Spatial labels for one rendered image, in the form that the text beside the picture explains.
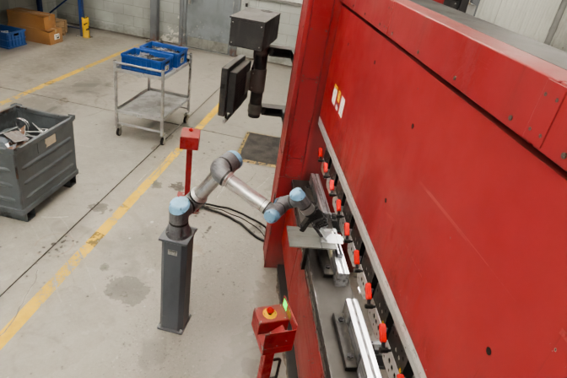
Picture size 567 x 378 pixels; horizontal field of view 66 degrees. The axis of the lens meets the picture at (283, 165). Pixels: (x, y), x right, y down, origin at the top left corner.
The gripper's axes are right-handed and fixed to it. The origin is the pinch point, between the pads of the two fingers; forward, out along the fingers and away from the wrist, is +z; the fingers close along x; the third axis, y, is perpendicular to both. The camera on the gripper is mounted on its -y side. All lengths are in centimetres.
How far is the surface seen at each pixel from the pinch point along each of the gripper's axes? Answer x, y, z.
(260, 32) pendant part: 100, 24, -95
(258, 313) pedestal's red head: -36, -42, -6
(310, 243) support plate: -5.7, -7.1, -5.1
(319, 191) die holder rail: 55, 3, 7
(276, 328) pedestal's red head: -41, -38, 4
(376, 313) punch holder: -78, 18, -16
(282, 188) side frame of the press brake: 85, -24, 8
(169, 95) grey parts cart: 377, -148, -39
